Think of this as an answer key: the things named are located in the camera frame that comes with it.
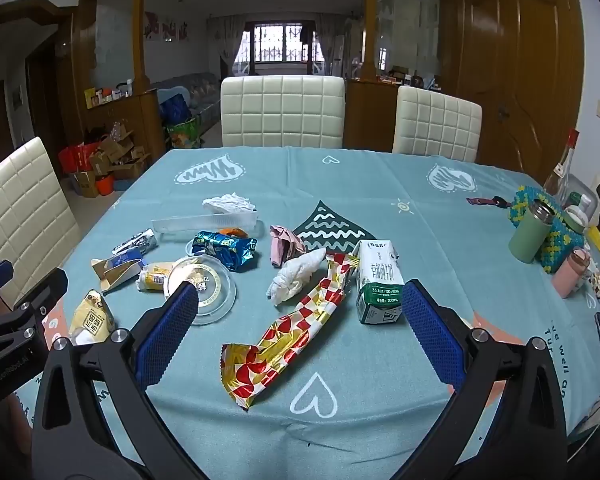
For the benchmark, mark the red gold checkered wrapper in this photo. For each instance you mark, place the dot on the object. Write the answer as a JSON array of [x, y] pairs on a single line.
[[280, 340]]

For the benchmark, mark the green white milk carton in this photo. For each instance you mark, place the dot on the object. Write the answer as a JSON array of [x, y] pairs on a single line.
[[377, 280]]

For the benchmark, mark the white standing air conditioner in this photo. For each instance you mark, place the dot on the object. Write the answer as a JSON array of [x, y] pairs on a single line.
[[337, 55]]

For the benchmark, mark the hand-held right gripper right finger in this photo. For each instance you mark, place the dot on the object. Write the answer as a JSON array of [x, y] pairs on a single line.
[[432, 332]]

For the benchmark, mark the cream quilted chair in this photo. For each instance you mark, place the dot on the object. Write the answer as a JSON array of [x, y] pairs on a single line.
[[280, 110], [25, 210], [435, 125]]

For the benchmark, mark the pink insulated tumbler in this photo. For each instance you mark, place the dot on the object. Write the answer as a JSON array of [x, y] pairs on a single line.
[[570, 272]]

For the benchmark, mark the pile of cardboard boxes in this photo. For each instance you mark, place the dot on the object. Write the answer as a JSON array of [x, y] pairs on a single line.
[[120, 157]]

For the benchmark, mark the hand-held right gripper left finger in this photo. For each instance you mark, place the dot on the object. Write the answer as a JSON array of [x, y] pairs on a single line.
[[167, 332]]

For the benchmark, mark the wooden partition cabinet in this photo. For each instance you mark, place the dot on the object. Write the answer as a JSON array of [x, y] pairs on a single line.
[[135, 115]]

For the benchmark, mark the white paper towel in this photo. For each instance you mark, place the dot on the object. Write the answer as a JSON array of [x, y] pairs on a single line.
[[297, 272]]

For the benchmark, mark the clear plastic bag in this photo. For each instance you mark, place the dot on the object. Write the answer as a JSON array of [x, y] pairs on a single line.
[[190, 224]]

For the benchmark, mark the green insulated tumbler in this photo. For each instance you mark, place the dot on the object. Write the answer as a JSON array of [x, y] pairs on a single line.
[[530, 235]]

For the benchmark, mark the grey blue sofa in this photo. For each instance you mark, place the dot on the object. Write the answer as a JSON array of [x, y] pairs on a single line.
[[200, 90]]

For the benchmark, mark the white pump bottle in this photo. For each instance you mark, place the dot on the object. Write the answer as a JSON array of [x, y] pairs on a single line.
[[580, 215]]

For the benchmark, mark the yellow white snack wrapper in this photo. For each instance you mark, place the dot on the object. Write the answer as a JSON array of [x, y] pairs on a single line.
[[152, 277]]

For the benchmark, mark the glass bottle with red cap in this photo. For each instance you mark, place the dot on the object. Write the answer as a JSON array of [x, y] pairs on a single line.
[[560, 172]]

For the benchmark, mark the blue white flattened carton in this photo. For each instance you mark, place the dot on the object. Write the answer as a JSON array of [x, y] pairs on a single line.
[[115, 270]]

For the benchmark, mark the wooden panel door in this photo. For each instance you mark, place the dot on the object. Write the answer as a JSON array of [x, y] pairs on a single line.
[[520, 60]]

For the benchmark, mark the barred window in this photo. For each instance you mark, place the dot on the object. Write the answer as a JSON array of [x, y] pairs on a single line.
[[285, 42]]

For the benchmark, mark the white gold snack packet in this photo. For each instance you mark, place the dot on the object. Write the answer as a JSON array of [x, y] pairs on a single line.
[[90, 317]]

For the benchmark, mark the red paper bag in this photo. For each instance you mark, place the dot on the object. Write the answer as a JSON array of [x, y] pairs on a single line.
[[77, 157]]

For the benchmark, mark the blue foil wrapper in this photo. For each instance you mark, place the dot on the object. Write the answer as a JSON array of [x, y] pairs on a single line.
[[222, 250]]

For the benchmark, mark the colourful printed bag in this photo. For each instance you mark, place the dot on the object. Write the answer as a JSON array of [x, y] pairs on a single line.
[[182, 134]]

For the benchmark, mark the clear round plastic lid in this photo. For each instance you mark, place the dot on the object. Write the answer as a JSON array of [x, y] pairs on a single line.
[[215, 280]]

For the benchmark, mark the silver blister pack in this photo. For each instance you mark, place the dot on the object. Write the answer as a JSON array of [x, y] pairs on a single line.
[[135, 242]]

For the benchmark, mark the pink crumpled paper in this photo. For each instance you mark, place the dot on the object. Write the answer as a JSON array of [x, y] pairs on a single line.
[[280, 245]]

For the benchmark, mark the orange bucket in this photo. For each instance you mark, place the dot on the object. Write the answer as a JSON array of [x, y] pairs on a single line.
[[105, 185]]

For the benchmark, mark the teal printed tablecloth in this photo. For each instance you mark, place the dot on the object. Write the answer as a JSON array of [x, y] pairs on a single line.
[[330, 185]]

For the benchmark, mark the blue shopping bag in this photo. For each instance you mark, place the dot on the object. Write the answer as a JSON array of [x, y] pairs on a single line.
[[175, 107]]

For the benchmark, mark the teal yellow crochet bag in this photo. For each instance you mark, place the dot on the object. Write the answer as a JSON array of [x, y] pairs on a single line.
[[560, 240]]

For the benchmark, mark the white tissue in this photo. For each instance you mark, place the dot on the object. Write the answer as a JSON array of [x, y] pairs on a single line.
[[227, 204]]

